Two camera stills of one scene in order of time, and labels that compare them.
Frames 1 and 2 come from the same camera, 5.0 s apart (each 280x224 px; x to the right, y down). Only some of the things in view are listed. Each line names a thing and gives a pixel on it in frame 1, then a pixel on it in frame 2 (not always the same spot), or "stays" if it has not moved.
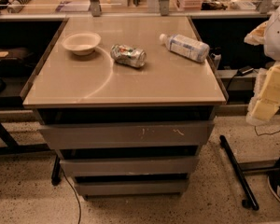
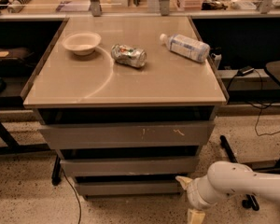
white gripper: [278, 37] -> [193, 192]
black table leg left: [12, 147] stays
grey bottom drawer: [94, 188] stays
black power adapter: [245, 70] stays
